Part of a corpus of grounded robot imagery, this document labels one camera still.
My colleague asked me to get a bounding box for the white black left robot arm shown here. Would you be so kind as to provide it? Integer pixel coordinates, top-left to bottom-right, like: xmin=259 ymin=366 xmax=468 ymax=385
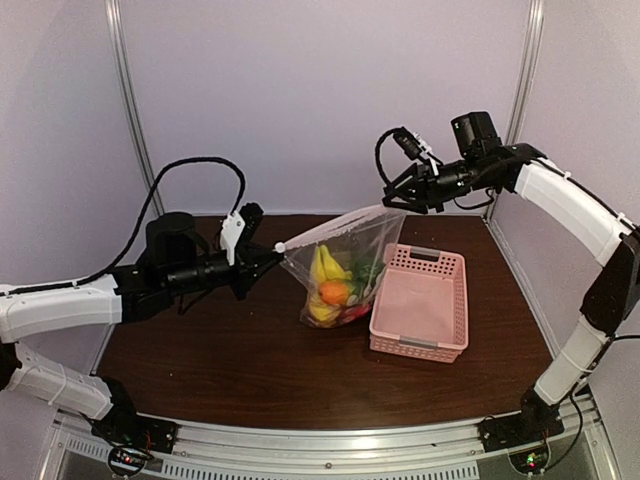
xmin=1 ymin=204 xmax=285 ymax=444

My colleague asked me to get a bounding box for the right circuit board with leds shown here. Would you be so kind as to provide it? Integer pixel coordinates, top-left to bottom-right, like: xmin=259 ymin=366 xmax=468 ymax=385
xmin=509 ymin=447 xmax=550 ymax=476

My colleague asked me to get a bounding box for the right aluminium corner post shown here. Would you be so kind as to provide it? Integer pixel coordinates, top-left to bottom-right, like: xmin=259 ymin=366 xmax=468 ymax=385
xmin=482 ymin=0 xmax=546 ymax=221

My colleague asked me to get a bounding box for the circuit board with leds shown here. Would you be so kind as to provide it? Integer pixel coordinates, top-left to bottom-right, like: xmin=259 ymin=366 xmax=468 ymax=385
xmin=107 ymin=446 xmax=152 ymax=476
xmin=509 ymin=447 xmax=550 ymax=476

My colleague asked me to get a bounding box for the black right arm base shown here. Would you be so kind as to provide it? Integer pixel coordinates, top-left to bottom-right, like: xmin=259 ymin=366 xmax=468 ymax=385
xmin=478 ymin=387 xmax=564 ymax=452

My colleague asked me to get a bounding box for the left aluminium corner post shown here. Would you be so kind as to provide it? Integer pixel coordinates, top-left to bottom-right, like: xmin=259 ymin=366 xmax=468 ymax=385
xmin=104 ymin=0 xmax=155 ymax=193

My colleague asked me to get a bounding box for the orange toy tangerine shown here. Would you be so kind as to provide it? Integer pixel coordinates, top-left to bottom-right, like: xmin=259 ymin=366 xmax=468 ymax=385
xmin=318 ymin=280 xmax=351 ymax=306

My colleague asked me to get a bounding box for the black right camera cable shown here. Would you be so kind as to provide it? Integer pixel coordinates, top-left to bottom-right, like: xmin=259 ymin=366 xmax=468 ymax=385
xmin=373 ymin=127 xmax=406 ymax=189

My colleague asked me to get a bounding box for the yellow toy lemon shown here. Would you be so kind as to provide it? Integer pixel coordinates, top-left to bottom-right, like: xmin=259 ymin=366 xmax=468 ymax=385
xmin=308 ymin=302 xmax=341 ymax=328

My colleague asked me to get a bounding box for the aluminium corner post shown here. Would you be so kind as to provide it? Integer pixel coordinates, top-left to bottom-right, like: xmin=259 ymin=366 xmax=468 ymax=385
xmin=104 ymin=0 xmax=155 ymax=193
xmin=482 ymin=0 xmax=546 ymax=221

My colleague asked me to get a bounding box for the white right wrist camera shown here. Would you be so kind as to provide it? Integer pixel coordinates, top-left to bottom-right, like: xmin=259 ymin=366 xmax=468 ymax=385
xmin=392 ymin=127 xmax=443 ymax=175

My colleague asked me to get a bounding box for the clear zip top bag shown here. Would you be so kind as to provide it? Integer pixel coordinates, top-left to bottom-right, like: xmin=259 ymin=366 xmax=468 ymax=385
xmin=275 ymin=205 xmax=406 ymax=329

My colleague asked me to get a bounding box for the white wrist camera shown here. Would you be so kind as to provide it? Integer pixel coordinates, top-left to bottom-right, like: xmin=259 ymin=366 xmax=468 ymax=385
xmin=219 ymin=202 xmax=264 ymax=266
xmin=392 ymin=127 xmax=443 ymax=175

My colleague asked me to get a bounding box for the green toy bell pepper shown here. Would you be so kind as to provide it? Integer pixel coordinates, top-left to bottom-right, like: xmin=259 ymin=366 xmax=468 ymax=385
xmin=350 ymin=255 xmax=386 ymax=293

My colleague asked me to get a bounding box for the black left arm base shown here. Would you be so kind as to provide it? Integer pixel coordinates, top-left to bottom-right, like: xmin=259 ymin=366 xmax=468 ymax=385
xmin=90 ymin=377 xmax=178 ymax=454

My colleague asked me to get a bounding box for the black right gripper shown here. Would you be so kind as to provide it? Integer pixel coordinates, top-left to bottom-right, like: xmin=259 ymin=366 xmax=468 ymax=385
xmin=384 ymin=155 xmax=498 ymax=214

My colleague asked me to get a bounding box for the left circuit board with leds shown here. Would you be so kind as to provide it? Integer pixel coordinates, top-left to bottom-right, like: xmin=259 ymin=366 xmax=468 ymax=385
xmin=107 ymin=446 xmax=152 ymax=476

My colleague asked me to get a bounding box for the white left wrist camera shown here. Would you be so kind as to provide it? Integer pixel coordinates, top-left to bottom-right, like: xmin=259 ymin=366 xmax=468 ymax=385
xmin=219 ymin=202 xmax=264 ymax=266

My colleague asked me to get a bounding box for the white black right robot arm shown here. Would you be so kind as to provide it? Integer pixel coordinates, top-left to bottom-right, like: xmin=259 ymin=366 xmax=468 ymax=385
xmin=374 ymin=111 xmax=639 ymax=442

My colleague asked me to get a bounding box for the aluminium front rail frame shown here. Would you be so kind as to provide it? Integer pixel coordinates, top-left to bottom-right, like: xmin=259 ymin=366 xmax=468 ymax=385
xmin=39 ymin=384 xmax=621 ymax=480

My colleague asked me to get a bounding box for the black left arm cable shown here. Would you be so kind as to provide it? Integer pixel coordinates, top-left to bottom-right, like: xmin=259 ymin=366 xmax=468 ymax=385
xmin=0 ymin=155 xmax=247 ymax=291

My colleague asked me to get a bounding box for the yellow toy banana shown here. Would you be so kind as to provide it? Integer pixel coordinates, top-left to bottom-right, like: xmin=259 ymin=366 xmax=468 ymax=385
xmin=310 ymin=245 xmax=353 ymax=286

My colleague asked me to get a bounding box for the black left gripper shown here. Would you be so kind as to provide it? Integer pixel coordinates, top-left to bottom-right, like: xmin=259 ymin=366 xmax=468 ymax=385
xmin=163 ymin=242 xmax=283 ymax=300

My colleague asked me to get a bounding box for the red toy apple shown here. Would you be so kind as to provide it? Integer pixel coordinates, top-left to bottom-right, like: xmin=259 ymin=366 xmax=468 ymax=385
xmin=339 ymin=305 xmax=371 ymax=324

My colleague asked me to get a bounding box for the pink perforated plastic basket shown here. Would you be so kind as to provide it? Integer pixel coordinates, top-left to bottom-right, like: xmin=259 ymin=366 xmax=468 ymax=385
xmin=369 ymin=244 xmax=469 ymax=363

